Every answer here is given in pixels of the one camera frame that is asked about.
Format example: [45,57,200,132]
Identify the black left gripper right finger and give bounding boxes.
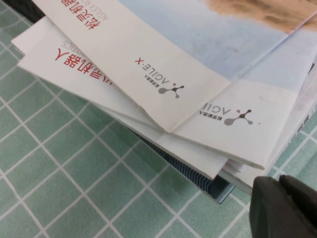
[277,174,317,219]

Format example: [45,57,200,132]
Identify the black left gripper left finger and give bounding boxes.
[248,175,317,238]

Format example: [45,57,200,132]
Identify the AgileX desert cover brochure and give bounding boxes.
[17,24,317,171]
[32,0,317,132]

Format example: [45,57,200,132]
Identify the blue striped book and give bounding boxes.
[135,131,236,205]

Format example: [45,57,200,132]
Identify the white book with text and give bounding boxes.
[219,61,317,196]

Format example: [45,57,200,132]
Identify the black plastic book holder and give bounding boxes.
[23,0,50,25]

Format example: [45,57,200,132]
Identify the green checked tablecloth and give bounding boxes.
[0,0,317,238]

